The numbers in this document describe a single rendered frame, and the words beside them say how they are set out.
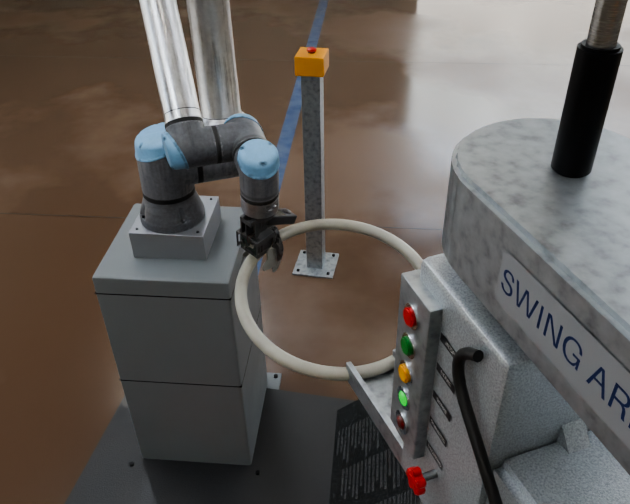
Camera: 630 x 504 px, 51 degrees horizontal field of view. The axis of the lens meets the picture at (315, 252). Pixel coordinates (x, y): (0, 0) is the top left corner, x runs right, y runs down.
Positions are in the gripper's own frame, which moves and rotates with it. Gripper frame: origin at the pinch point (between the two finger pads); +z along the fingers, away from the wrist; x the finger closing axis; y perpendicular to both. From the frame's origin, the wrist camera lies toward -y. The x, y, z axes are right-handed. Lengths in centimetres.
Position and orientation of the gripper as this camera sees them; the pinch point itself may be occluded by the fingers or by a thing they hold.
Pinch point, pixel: (267, 261)
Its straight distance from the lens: 172.7
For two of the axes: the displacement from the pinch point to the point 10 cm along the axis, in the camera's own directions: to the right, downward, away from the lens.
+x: 7.6, 4.8, -4.3
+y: -6.5, 5.3, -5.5
